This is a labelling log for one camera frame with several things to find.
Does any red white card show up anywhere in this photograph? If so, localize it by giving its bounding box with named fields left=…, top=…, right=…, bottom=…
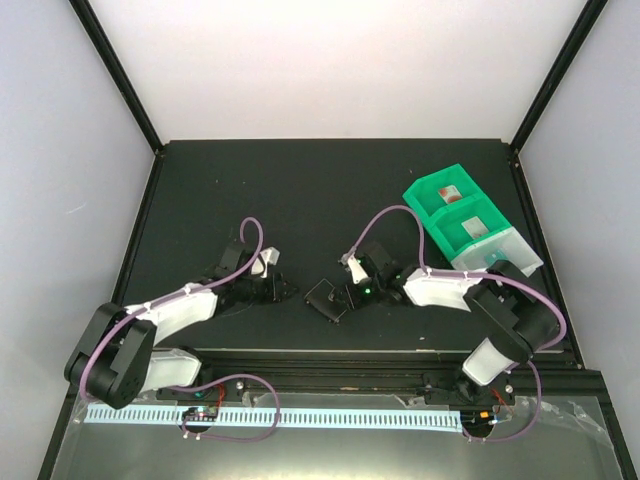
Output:
left=438, top=185, right=463, bottom=205

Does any black aluminium rail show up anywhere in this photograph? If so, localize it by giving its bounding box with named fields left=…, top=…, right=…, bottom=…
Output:
left=74, top=348, right=606, bottom=396

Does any white slotted cable duct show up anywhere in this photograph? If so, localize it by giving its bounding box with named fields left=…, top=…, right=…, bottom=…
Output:
left=84, top=404, right=462, bottom=433

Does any purple cable loop front left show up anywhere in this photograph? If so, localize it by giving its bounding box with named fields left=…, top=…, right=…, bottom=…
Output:
left=180, top=373, right=284, bottom=445

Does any left controller board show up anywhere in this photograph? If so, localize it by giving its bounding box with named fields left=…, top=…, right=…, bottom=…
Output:
left=182, top=406, right=218, bottom=422

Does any green bin middle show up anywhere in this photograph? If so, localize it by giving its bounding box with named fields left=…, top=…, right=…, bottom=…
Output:
left=426, top=195, right=511, bottom=260

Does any teal card in bin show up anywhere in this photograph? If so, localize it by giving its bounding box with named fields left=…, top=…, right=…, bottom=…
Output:
left=484, top=249, right=510, bottom=268

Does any grey card in bin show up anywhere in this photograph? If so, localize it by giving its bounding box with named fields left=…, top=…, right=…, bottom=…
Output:
left=461, top=216, right=489, bottom=240

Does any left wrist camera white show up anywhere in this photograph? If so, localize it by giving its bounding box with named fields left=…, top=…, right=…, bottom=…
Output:
left=250, top=247, right=280, bottom=278

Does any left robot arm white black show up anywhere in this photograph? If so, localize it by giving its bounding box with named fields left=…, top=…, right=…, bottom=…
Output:
left=63, top=243, right=297, bottom=409

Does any purple cable loop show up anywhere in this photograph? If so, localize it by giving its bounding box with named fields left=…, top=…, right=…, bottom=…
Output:
left=460, top=359, right=544, bottom=445
left=180, top=373, right=284, bottom=445

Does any black card holder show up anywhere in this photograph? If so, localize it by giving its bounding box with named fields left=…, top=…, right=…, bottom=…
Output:
left=303, top=279, right=347, bottom=325

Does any green bin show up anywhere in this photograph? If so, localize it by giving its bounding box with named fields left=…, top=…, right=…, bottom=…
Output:
left=426, top=195, right=511, bottom=260
left=402, top=164, right=484, bottom=225

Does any purple cable loop front right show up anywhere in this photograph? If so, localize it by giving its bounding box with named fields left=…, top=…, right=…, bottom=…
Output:
left=460, top=359, right=544, bottom=445

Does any right frame post black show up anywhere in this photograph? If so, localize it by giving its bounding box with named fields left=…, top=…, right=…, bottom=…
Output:
left=508, top=0, right=610, bottom=154

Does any white translucent bin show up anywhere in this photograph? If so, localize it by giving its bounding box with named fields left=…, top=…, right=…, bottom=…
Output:
left=450, top=227, right=544, bottom=277

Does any left frame post black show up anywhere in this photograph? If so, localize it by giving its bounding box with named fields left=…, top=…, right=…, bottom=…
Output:
left=69, top=0, right=163, bottom=154

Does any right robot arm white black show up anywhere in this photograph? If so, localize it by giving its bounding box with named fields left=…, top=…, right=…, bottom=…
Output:
left=325, top=243, right=566, bottom=403

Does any frame post black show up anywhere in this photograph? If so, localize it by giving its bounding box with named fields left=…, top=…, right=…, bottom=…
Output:
left=508, top=0, right=610, bottom=154
left=69, top=0, right=163, bottom=154

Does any right controller board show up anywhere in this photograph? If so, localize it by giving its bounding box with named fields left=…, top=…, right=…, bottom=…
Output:
left=460, top=410, right=512, bottom=426

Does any controller board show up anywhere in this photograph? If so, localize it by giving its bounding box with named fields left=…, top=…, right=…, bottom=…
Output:
left=460, top=410, right=512, bottom=426
left=182, top=406, right=218, bottom=422

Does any green bin far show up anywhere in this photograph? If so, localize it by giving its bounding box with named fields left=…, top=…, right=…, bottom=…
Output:
left=402, top=164, right=484, bottom=225

